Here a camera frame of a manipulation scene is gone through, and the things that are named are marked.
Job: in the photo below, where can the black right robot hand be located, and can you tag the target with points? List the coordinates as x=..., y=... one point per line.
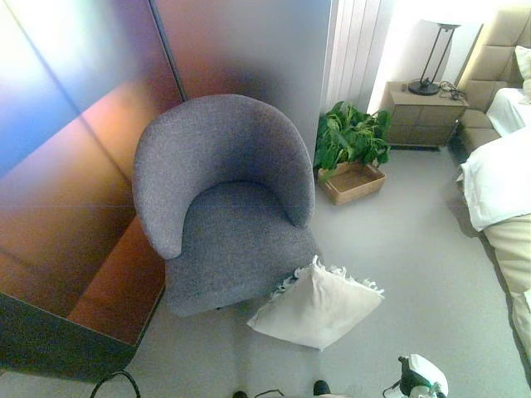
x=412, y=375

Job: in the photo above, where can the white fringed throw pillow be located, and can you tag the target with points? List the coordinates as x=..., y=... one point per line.
x=315, y=307

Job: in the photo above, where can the white bed pillow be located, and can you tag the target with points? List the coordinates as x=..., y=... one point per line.
x=524, y=62

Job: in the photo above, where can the black right robot foot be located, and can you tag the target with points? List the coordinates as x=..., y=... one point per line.
x=321, y=388

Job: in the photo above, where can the black robot foot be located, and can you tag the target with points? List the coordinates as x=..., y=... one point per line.
x=240, y=394
x=321, y=388

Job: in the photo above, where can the black left robot foot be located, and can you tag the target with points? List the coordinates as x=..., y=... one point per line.
x=240, y=394

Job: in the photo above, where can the wooden planter tray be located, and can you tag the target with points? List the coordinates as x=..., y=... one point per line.
x=357, y=185

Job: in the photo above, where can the white bed duvet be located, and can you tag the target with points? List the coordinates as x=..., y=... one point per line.
x=498, y=182

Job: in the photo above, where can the green leafy potted plant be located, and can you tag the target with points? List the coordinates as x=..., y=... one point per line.
x=348, y=137

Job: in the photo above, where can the beige wooden nightstand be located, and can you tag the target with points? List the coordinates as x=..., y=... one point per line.
x=419, y=120

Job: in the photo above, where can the dark metal table lamp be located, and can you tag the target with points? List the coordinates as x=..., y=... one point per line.
x=423, y=88

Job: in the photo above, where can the grey fabric tub armchair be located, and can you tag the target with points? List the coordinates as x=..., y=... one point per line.
x=224, y=145

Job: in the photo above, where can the brown desk with dark edge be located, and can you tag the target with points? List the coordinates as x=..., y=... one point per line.
x=116, y=290

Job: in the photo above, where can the beige padded headboard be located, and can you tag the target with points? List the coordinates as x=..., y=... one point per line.
x=489, y=62

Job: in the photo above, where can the pale pleated curtain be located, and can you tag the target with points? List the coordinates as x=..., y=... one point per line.
x=357, y=49

